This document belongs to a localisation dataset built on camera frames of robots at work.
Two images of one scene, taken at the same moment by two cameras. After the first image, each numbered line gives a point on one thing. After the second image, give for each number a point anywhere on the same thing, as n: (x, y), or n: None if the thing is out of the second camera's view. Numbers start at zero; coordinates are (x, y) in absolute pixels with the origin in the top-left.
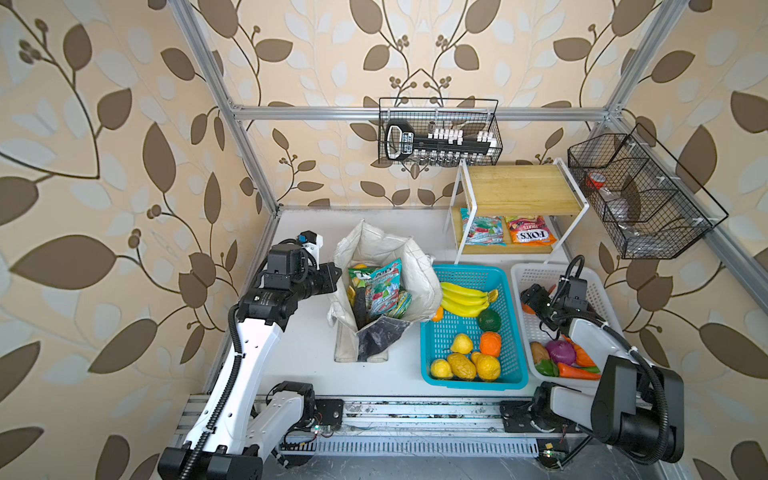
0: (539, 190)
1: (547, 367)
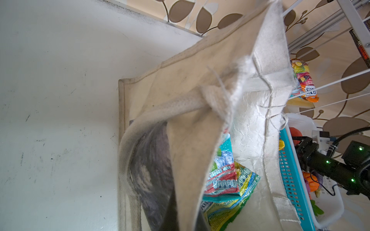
0: (362, 28)
1: (317, 210)
